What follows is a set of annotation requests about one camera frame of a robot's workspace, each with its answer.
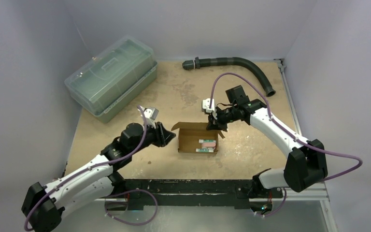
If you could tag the small green white vial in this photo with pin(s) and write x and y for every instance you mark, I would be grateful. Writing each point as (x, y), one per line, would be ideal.
(205, 150)

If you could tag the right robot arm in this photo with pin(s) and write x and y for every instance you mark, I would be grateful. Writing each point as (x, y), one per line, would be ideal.
(305, 160)

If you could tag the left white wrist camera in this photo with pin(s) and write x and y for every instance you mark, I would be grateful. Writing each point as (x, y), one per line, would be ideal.
(149, 114)

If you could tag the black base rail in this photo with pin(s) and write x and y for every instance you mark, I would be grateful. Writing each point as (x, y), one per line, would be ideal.
(236, 193)

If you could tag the clear plastic storage box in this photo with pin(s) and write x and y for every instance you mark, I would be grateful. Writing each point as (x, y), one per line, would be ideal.
(113, 78)

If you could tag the aluminium frame profile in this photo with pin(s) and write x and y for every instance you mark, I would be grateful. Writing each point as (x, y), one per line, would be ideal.
(314, 193)

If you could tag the brown cardboard box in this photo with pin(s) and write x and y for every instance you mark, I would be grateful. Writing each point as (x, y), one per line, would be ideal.
(189, 134)

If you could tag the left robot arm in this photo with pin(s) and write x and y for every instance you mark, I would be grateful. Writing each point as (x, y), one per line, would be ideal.
(44, 205)

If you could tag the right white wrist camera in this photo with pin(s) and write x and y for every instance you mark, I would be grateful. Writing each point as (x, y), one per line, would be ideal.
(208, 107)

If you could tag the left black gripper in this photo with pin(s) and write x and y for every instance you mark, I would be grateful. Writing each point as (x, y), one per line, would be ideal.
(162, 136)

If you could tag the pink white small tool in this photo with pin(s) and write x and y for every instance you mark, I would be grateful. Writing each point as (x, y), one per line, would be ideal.
(208, 145)

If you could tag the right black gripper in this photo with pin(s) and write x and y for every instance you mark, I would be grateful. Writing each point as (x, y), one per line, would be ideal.
(219, 118)

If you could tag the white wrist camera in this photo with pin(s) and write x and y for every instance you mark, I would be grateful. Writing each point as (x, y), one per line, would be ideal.
(149, 114)
(208, 107)

